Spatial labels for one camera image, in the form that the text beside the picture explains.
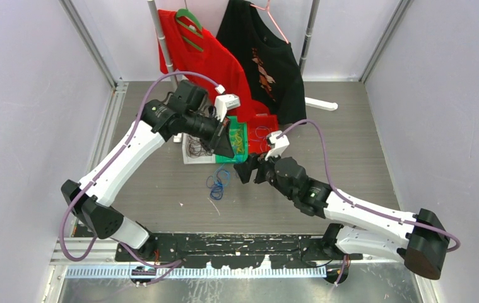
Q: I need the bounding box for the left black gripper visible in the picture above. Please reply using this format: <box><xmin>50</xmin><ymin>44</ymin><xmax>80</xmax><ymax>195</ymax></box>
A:
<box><xmin>183</xmin><ymin>110</ymin><xmax>235</xmax><ymax>158</ymax></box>

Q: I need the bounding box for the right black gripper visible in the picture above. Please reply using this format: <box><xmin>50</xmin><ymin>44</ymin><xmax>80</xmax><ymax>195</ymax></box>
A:
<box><xmin>234</xmin><ymin>146</ymin><xmax>296</xmax><ymax>200</ymax></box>

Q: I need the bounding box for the yellow cable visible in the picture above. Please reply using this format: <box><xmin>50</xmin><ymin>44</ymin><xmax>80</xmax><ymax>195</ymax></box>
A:
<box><xmin>227</xmin><ymin>127</ymin><xmax>247</xmax><ymax>155</ymax></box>

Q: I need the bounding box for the blue cable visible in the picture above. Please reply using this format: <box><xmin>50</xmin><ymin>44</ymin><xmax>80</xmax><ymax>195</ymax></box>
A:
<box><xmin>205</xmin><ymin>163</ymin><xmax>232</xmax><ymax>201</ymax></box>
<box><xmin>251</xmin><ymin>124</ymin><xmax>280</xmax><ymax>145</ymax></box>

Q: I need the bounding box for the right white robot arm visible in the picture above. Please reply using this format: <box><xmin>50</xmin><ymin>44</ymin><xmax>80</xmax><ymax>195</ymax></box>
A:
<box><xmin>234</xmin><ymin>154</ymin><xmax>450</xmax><ymax>280</ymax></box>

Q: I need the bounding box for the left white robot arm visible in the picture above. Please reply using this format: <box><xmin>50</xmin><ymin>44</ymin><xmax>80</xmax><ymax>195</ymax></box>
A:
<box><xmin>61</xmin><ymin>80</ymin><xmax>240</xmax><ymax>261</ymax></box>

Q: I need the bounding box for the green plastic bin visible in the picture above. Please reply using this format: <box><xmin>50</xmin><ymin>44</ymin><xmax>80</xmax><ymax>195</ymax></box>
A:
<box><xmin>215</xmin><ymin>116</ymin><xmax>248</xmax><ymax>163</ymax></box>

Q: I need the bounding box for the white plastic bin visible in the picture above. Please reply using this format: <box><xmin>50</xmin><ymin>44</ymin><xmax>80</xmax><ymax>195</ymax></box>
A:
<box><xmin>182</xmin><ymin>134</ymin><xmax>216</xmax><ymax>164</ymax></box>

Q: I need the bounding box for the red plastic bin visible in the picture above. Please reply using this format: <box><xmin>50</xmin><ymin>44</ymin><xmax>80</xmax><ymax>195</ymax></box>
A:
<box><xmin>247</xmin><ymin>114</ymin><xmax>279</xmax><ymax>154</ymax></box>

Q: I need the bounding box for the black t-shirt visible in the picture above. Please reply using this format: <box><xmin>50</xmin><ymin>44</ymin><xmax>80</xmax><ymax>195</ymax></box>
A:
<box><xmin>216</xmin><ymin>1</ymin><xmax>307</xmax><ymax>124</ymax></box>

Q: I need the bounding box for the white clothes rack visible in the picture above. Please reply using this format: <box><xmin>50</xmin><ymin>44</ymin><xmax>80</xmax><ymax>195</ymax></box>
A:
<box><xmin>146</xmin><ymin>0</ymin><xmax>339</xmax><ymax>144</ymax></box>

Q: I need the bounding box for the red t-shirt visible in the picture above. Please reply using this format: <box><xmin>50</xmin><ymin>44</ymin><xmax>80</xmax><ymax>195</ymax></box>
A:
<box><xmin>158</xmin><ymin>9</ymin><xmax>269</xmax><ymax>122</ymax></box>

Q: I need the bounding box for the green clothes hanger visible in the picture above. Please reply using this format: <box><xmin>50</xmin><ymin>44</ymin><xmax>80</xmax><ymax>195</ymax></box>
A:
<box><xmin>175</xmin><ymin>8</ymin><xmax>203</xmax><ymax>52</ymax></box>

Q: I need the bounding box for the pink clothes hanger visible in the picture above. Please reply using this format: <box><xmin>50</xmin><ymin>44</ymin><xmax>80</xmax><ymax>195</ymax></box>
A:
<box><xmin>250</xmin><ymin>0</ymin><xmax>290</xmax><ymax>44</ymax></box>

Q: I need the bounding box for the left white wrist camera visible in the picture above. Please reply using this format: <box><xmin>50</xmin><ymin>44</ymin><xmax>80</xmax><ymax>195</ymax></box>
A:
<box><xmin>214</xmin><ymin>94</ymin><xmax>240</xmax><ymax>122</ymax></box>

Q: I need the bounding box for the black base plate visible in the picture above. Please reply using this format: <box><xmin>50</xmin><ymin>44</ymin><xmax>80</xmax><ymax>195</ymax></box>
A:
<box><xmin>115</xmin><ymin>232</ymin><xmax>364</xmax><ymax>270</ymax></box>

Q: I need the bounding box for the white slotted cable duct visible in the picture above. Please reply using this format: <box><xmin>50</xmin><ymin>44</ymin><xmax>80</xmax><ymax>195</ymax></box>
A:
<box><xmin>65</xmin><ymin>264</ymin><xmax>326</xmax><ymax>279</ymax></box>

